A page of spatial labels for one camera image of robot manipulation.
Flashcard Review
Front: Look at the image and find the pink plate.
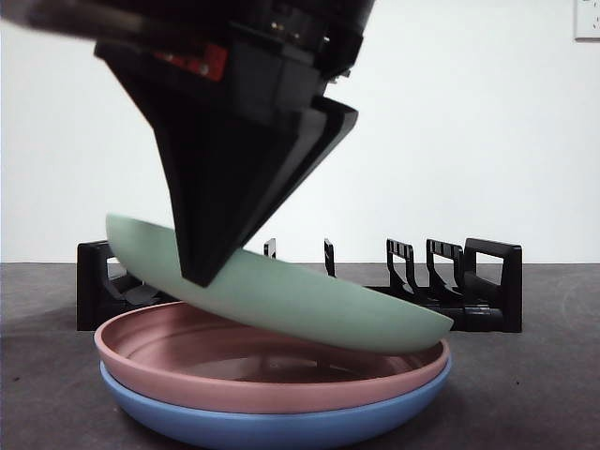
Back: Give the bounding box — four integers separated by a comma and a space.
94, 301, 452, 416

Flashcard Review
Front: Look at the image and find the green plate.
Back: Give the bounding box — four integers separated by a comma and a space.
105, 213, 454, 355

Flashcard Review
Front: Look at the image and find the blue plate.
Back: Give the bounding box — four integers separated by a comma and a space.
98, 355, 454, 449

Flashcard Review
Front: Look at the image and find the black plastic dish rack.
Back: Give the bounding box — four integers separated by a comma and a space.
76, 237, 524, 334

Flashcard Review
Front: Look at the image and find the white wall socket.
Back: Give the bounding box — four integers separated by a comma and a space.
574, 0, 600, 43

